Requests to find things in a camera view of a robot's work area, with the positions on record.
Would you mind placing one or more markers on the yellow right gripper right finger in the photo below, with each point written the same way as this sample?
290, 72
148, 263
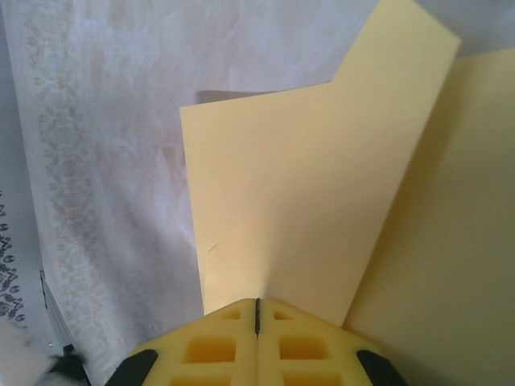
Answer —
342, 358

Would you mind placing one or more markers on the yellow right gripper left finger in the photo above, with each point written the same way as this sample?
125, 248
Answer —
177, 358

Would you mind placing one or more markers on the yellow paper sheet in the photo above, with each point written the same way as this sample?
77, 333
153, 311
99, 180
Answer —
301, 181

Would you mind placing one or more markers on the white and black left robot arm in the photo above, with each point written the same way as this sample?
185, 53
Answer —
20, 358

